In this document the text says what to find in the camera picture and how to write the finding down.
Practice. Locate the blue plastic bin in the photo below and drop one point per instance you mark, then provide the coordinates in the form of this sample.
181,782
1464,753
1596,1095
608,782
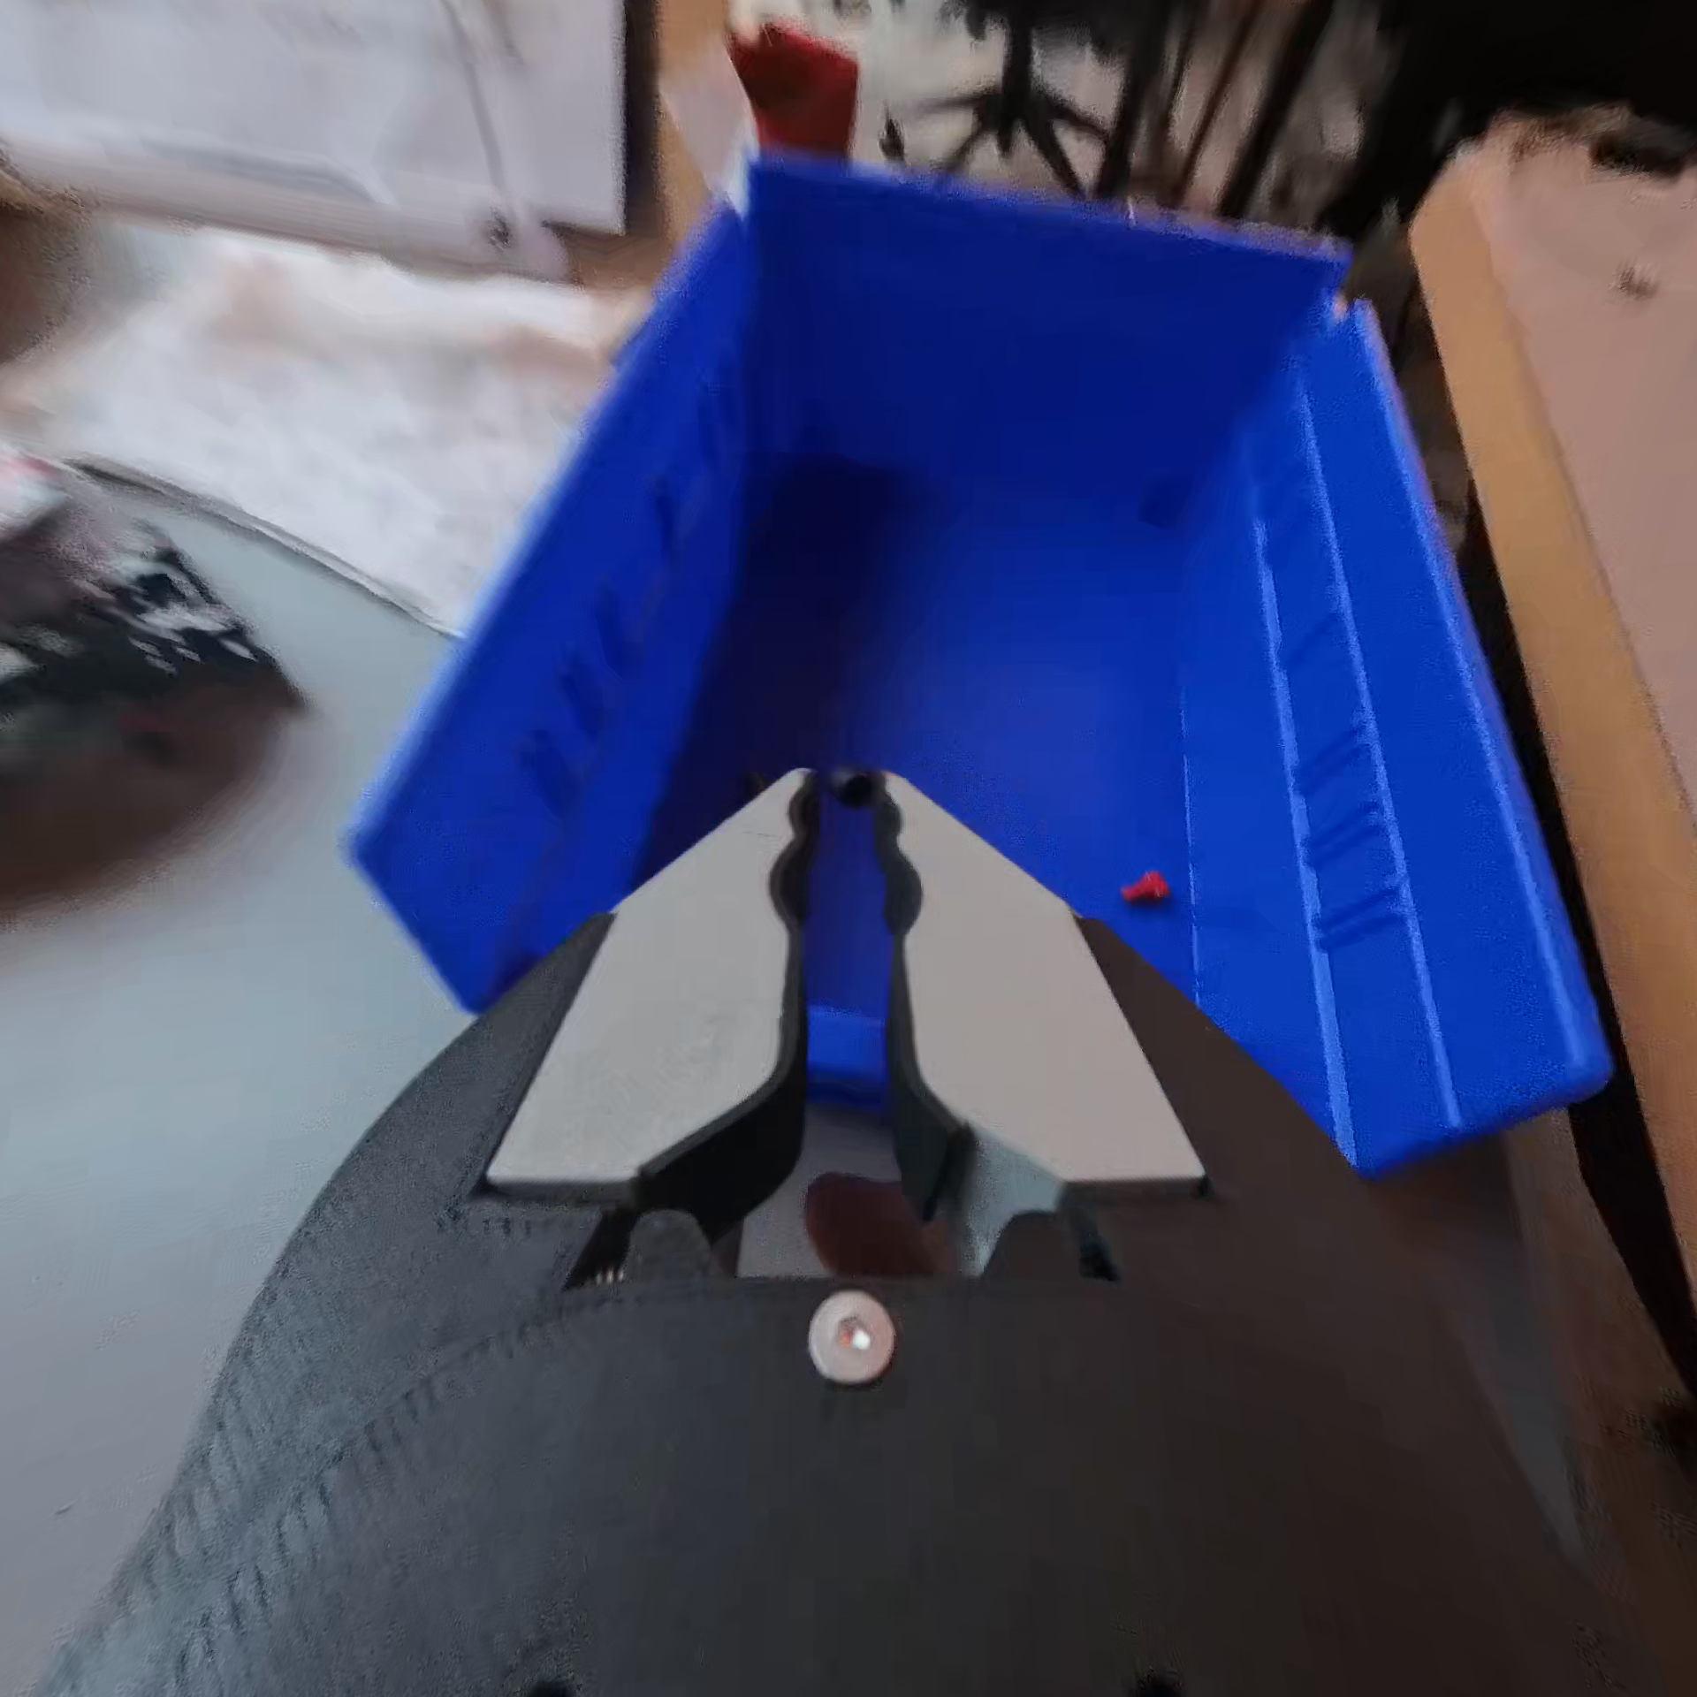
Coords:
978,402

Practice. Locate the black chair base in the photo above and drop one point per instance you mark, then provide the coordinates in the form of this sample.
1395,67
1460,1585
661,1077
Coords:
1130,79

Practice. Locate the small black lego pin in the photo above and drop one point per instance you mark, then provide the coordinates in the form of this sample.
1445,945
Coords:
848,794

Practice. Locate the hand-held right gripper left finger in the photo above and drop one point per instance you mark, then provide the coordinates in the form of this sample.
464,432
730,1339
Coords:
661,1031

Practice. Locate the printed white paper bag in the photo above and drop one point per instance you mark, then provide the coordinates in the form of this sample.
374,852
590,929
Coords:
332,402

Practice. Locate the red and white lego model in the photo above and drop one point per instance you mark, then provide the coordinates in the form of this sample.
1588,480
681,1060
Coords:
120,624

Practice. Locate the small red lego pin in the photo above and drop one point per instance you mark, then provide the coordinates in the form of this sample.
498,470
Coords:
1144,888

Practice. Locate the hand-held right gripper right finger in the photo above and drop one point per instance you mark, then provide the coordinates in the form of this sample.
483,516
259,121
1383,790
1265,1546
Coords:
1032,1049

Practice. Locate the printed instruction sheet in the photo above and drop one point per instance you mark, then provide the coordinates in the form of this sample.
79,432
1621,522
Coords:
266,106

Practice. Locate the wooden-edged pale tabletop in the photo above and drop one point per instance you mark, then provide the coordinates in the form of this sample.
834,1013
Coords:
1594,463

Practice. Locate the red plastic object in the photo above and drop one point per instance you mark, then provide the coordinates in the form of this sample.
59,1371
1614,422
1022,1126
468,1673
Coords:
798,89

